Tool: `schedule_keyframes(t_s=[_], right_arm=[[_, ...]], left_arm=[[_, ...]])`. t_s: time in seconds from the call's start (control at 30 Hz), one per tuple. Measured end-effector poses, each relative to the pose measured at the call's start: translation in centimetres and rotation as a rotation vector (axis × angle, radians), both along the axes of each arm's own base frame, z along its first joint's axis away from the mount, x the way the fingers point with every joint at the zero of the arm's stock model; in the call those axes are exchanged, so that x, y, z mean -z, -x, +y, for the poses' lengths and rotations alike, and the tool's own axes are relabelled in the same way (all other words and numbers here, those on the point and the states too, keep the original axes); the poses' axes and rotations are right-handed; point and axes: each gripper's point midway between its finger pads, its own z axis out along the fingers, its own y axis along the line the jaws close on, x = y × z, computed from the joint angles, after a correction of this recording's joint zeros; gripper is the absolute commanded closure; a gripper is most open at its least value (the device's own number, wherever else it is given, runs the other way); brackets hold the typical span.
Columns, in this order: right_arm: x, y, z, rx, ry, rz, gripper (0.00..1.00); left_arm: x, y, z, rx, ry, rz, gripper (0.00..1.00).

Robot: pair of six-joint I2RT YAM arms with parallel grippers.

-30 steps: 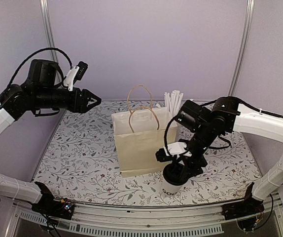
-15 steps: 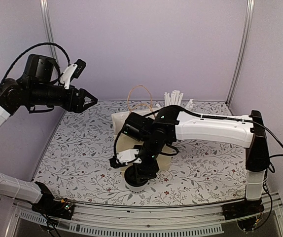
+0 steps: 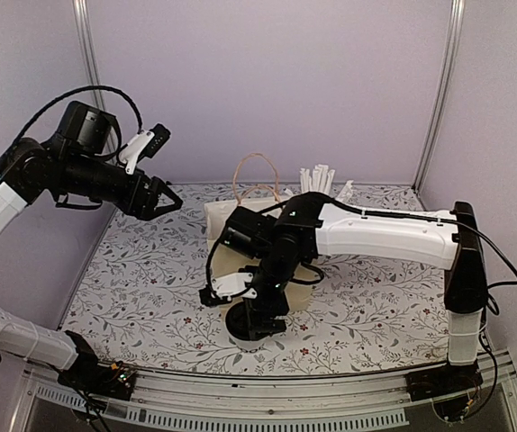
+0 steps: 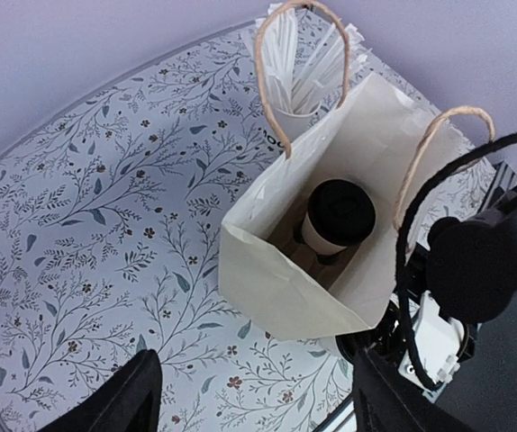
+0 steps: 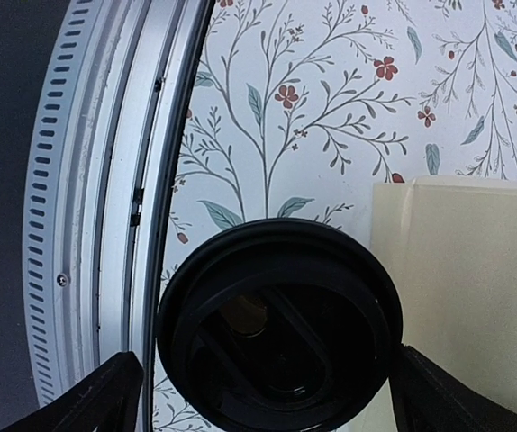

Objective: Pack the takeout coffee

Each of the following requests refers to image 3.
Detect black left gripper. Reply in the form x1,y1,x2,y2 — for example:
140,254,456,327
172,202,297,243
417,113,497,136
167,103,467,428
58,150,184,219

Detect cream paper bag with handles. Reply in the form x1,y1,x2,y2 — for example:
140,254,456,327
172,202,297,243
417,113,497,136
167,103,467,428
199,165,333,313

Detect black plastic cup lid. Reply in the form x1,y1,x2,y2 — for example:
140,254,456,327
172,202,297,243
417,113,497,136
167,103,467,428
225,302,268,341

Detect white paper coffee cup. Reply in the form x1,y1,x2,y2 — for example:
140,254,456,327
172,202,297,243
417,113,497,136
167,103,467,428
231,337,269,353

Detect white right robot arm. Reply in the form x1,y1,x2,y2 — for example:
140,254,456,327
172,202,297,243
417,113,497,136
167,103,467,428
206,192,517,392

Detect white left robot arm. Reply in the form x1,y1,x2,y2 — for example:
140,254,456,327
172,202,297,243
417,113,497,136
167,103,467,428
0,102,182,391

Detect bundle of white wrapped straws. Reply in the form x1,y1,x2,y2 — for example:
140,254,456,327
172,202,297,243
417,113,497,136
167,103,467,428
299,164,354,203

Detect floral patterned table mat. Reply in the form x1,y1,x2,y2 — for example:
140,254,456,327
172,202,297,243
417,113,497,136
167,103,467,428
62,184,448,376

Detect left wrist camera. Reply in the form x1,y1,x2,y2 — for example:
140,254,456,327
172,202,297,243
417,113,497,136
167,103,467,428
118,123,171,175

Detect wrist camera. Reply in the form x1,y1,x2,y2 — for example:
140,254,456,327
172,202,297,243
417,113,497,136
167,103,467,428
199,272,258,307
118,123,171,175

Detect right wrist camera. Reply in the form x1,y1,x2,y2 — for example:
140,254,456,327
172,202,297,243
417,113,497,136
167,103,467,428
199,272,258,307

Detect front aluminium rail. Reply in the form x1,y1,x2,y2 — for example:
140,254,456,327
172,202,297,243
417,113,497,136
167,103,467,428
11,350,517,431

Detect left aluminium frame post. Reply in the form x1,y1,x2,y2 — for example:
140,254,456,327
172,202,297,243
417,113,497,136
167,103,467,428
71,0,118,153

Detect aluminium frame post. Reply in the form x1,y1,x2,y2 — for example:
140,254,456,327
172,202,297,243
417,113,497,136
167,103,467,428
413,0,466,194
71,0,118,153

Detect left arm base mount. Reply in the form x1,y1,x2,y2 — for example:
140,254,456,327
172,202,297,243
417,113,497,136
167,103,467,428
58,330,136,401

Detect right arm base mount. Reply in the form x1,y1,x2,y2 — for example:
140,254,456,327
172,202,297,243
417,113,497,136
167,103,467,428
404,361,483,423

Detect right aluminium frame post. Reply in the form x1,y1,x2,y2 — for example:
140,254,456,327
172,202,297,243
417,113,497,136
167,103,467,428
413,0,466,194

